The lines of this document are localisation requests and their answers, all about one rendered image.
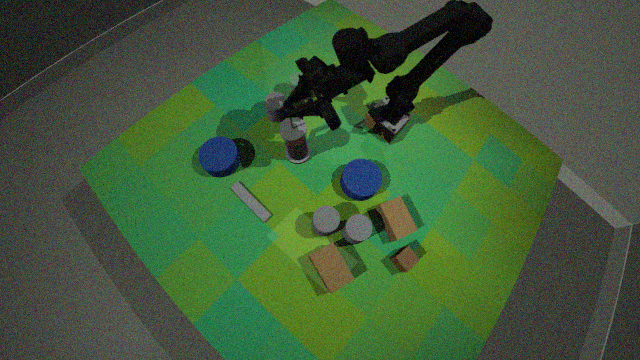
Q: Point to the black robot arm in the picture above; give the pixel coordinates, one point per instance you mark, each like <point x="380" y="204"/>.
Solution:
<point x="465" y="23"/>

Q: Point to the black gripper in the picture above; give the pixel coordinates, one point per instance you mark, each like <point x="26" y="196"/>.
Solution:
<point x="322" y="106"/>

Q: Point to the blue cylinder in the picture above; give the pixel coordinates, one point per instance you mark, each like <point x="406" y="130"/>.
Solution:
<point x="360" y="179"/>
<point x="219" y="156"/>

